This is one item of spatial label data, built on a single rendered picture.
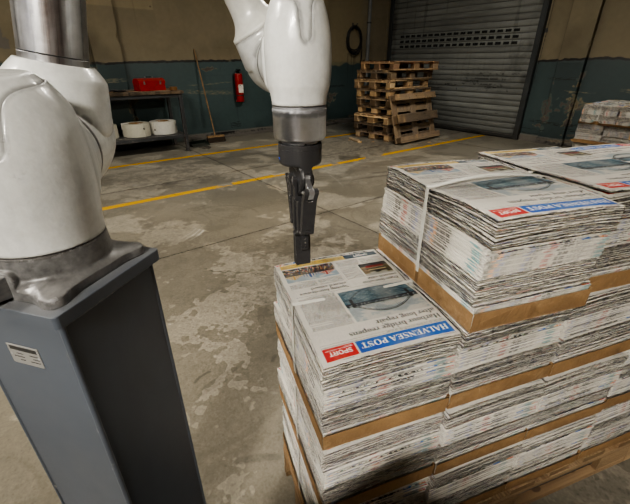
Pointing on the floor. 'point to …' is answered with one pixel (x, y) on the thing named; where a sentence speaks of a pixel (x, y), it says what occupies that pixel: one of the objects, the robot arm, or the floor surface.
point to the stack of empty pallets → (379, 103)
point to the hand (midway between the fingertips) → (302, 246)
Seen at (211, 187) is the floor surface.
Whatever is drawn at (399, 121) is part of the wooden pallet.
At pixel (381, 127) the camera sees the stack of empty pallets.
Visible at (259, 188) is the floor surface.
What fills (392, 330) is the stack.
